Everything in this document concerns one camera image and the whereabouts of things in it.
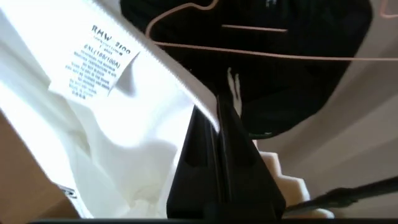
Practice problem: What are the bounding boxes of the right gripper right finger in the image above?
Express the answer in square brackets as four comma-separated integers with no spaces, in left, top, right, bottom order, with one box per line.
[216,94,287,219]

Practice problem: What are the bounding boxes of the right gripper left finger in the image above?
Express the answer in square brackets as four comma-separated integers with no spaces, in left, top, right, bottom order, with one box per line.
[166,105,224,219]

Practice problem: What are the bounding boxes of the white printed T-shirt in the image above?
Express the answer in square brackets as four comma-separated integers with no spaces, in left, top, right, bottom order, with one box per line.
[0,0,221,219]

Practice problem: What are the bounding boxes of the black clothes rack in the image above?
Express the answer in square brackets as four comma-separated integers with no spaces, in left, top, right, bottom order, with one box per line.
[284,175,398,216]

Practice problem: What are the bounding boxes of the black shorts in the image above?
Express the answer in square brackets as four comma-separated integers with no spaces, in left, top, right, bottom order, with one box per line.
[119,0,374,139]

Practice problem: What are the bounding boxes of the pink clothes hanger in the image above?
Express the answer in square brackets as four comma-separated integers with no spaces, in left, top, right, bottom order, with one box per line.
[221,24,289,33]
[144,0,398,62]

